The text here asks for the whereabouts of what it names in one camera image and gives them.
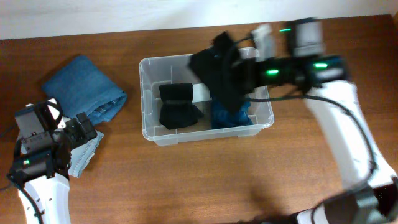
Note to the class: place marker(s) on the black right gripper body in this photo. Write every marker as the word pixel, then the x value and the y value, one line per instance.
pixel 257 72

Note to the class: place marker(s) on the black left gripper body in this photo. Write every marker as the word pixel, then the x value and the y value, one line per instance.
pixel 68 134

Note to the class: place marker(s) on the black garment with tape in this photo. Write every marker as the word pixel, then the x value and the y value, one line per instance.
pixel 227 75

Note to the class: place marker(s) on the dark teal garment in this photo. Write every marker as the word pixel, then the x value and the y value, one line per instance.
pixel 222 118

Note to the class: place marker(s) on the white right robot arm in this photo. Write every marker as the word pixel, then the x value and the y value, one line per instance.
pixel 369 183

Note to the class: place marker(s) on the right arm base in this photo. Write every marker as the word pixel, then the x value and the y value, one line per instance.
pixel 309 217

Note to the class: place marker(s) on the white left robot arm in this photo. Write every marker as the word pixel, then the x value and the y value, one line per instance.
pixel 46 200

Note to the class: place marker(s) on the folded light blue jeans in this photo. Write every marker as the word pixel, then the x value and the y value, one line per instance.
pixel 82 155

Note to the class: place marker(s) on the folded blue denim jeans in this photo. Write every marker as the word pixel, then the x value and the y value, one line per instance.
pixel 81 87

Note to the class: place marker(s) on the white label in bin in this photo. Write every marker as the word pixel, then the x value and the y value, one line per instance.
pixel 200 93

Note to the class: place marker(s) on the clear plastic storage bin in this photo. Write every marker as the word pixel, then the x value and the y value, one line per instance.
pixel 157 71

